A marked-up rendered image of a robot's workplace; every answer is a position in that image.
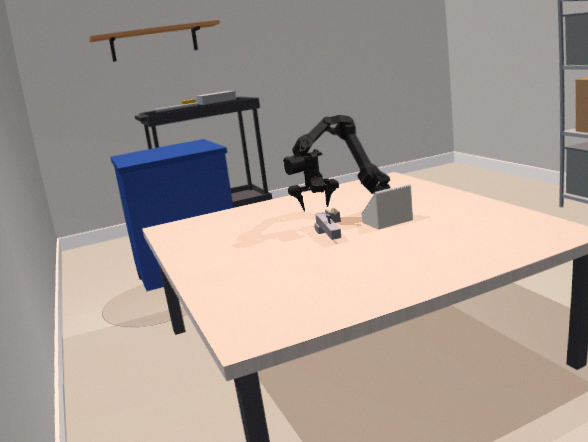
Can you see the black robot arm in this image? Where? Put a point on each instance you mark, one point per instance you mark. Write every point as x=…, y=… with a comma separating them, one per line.
x=369, y=174

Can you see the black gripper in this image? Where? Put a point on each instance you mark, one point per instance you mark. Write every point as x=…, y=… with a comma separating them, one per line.
x=297, y=190

